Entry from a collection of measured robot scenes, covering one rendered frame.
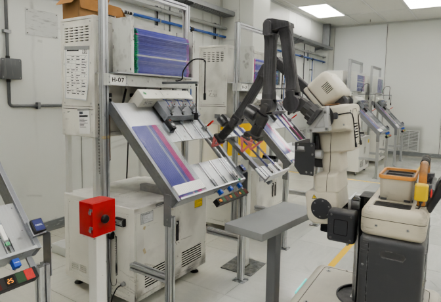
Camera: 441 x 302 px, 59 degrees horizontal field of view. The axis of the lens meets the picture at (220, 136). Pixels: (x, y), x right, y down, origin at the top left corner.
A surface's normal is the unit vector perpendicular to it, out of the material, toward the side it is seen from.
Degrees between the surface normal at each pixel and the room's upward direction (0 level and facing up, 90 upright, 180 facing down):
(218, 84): 90
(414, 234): 90
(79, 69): 90
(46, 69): 90
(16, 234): 46
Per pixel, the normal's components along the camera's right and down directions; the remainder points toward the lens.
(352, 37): -0.55, 0.07
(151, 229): 0.83, 0.07
